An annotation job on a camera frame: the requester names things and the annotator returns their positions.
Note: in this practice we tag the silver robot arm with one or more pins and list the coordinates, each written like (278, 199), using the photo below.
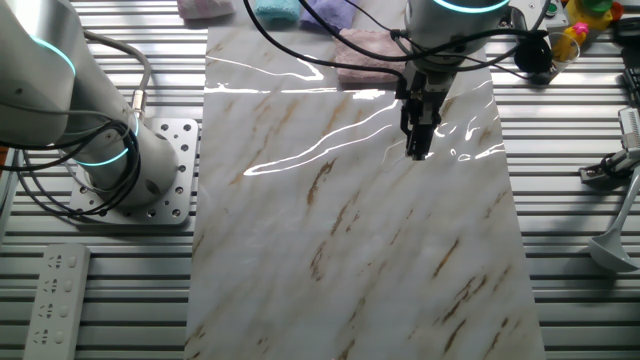
(30, 75)

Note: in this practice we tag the purple fluffy cloth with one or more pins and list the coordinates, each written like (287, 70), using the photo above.
(327, 12)

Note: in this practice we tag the yellow pink toy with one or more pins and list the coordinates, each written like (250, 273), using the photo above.
(567, 42)

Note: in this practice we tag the wrist camera with metal bracket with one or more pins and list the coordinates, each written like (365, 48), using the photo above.
(532, 54)

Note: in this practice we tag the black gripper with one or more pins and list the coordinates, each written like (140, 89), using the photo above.
(425, 87)

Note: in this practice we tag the teal fluffy cloth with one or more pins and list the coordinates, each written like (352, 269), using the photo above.
(277, 9)

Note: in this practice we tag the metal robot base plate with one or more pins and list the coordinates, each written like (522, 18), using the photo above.
(182, 165)

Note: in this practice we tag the white power strip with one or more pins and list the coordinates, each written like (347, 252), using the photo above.
(56, 300)

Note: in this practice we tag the white marble pattern sheet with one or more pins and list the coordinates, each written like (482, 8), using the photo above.
(350, 240)

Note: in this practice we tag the silver webcam on stand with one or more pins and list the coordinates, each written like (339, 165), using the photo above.
(602, 172)

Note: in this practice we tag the grey white ladle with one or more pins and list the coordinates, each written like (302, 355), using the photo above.
(610, 250)

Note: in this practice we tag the pale pink white folded cloth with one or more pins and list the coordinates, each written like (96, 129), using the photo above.
(205, 7)

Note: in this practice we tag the yellow toy with green cap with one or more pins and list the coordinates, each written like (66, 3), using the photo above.
(595, 15)

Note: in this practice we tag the grey box with green button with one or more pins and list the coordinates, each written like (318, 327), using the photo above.
(550, 12)

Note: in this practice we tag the pink fluffy cloth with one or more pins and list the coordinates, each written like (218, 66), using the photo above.
(365, 55)

